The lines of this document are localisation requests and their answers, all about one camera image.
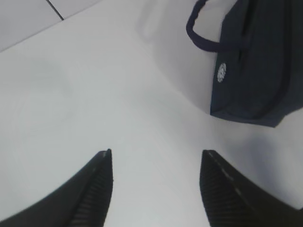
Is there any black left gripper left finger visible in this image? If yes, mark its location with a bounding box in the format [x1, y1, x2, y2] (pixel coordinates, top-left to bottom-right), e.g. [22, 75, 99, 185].
[0, 149, 113, 227]

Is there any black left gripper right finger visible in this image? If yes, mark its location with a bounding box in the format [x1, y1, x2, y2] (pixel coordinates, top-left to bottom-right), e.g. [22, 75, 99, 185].
[199, 150, 303, 227]

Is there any navy blue fabric bag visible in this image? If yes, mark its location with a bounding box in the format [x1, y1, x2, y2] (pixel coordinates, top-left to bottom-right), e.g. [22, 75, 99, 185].
[186, 0, 303, 128]

